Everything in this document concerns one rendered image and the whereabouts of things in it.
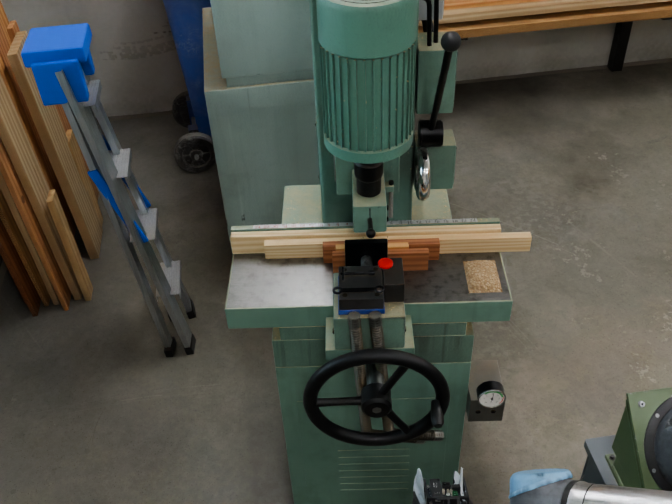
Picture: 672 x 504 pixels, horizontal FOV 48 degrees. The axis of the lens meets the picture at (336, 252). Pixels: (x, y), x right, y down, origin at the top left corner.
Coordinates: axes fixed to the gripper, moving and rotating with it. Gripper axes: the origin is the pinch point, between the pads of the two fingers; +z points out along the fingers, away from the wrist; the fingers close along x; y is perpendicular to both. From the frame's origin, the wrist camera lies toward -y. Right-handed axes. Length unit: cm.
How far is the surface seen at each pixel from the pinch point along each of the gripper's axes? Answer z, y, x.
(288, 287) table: 33, 26, 28
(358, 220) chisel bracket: 33, 40, 13
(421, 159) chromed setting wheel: 46, 49, -1
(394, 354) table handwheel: 8.2, 22.1, 7.2
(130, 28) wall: 263, 65, 117
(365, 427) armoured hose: 23.2, -3.7, 12.7
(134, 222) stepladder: 103, 18, 81
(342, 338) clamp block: 17.8, 20.7, 16.9
